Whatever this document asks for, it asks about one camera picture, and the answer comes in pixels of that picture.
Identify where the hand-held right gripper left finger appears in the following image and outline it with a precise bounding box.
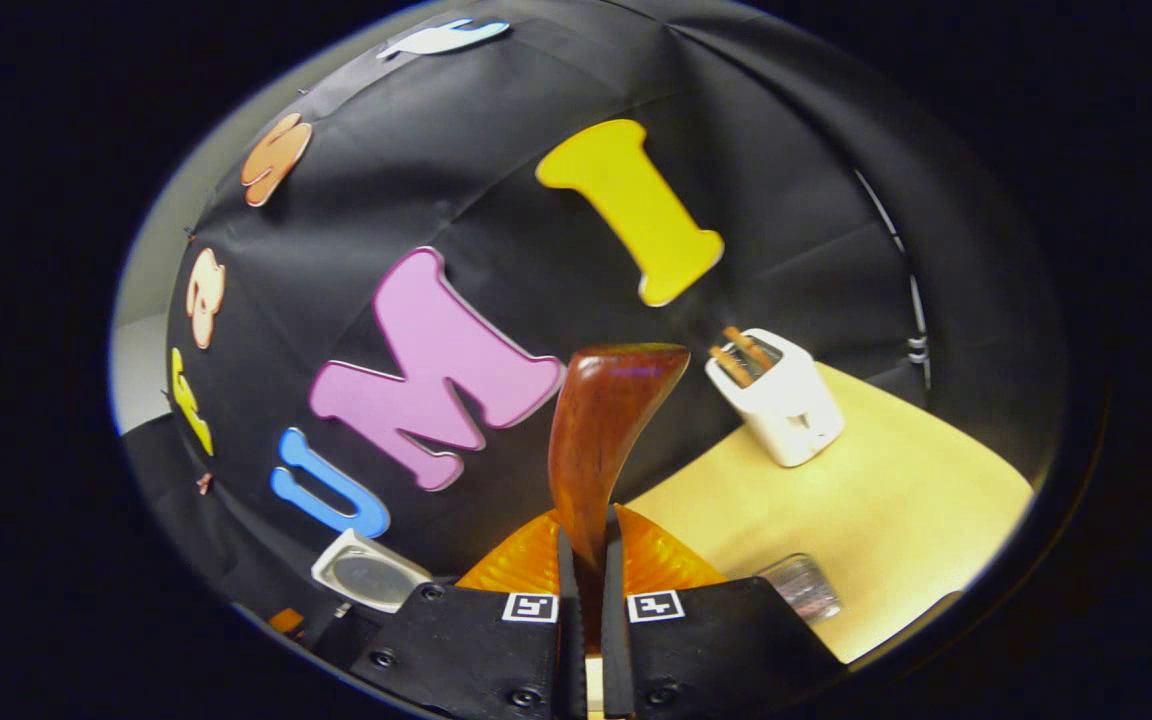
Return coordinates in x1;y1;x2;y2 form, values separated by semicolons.
350;509;588;720

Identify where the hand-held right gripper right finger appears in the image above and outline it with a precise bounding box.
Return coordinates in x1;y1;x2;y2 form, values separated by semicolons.
600;504;843;718

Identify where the white rice cooker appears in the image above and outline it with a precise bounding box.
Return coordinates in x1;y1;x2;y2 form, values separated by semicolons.
310;527;434;615

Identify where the brown wooden spoon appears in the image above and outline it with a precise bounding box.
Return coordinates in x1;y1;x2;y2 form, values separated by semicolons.
547;342;692;653

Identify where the glass chopstick holder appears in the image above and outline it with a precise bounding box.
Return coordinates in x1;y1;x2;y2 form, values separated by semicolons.
755;552;843;625

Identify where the white toaster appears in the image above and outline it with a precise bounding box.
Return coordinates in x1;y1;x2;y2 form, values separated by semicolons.
704;327;846;469

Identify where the toast slice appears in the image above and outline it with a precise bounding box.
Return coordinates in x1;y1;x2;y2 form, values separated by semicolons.
722;325;776;370
708;344;754;390

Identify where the black backdrop cloth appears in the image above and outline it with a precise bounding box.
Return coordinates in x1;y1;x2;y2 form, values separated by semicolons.
121;0;1072;641

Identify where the white cable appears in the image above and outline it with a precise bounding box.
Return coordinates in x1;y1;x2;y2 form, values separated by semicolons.
854;168;933;391

